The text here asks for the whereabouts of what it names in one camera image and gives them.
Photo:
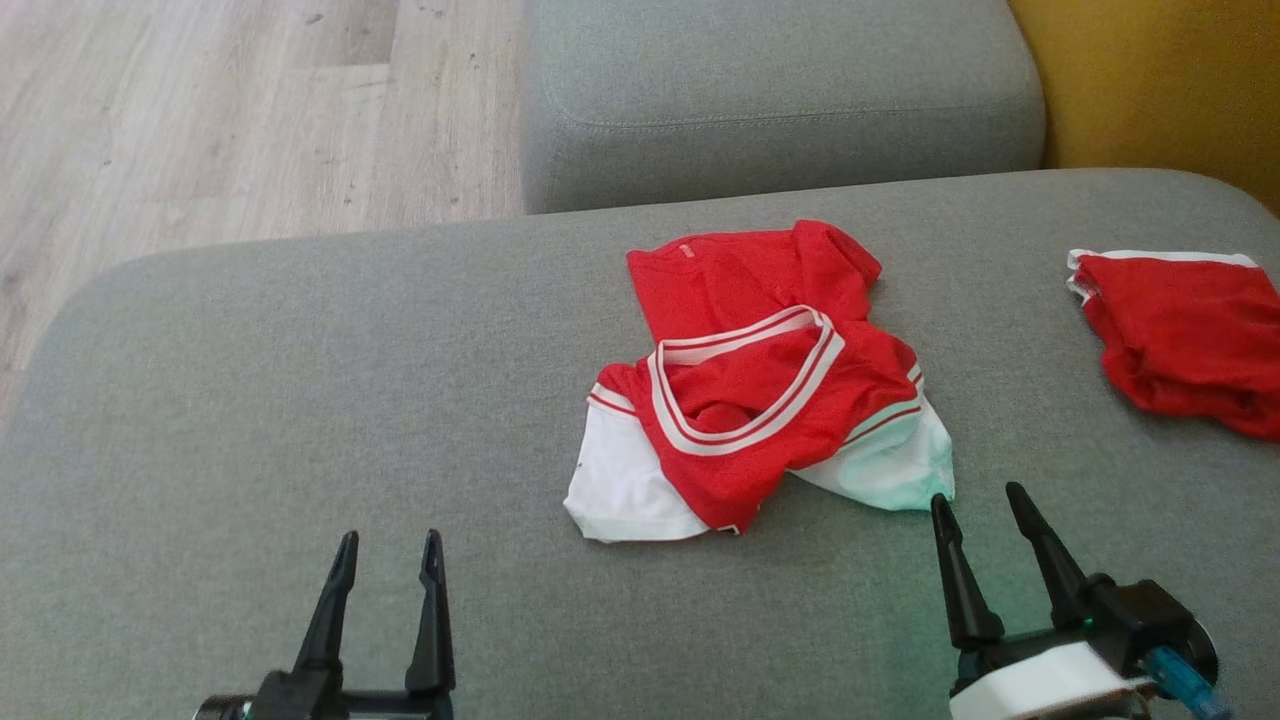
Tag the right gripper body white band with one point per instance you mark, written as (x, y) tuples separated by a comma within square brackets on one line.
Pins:
[(1040, 685)]

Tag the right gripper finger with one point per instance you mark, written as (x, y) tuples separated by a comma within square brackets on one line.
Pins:
[(1065, 590), (970, 615)]

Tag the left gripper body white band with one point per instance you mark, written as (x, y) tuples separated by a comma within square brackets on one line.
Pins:
[(300, 705)]

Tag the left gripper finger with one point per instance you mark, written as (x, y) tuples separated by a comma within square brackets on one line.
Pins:
[(432, 650), (325, 640)]

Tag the red and white jersey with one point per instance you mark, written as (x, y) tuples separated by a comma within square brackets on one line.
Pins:
[(750, 400)]

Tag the grey sofa cushion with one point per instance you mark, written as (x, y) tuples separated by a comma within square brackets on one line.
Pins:
[(780, 100), (300, 400)]

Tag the red shorts white trim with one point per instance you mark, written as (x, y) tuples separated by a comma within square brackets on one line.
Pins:
[(1190, 340)]

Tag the yellow upholstered cushion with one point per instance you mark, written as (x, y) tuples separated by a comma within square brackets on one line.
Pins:
[(1160, 80)]

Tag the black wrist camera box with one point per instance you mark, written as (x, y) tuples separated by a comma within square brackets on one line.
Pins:
[(1150, 615)]

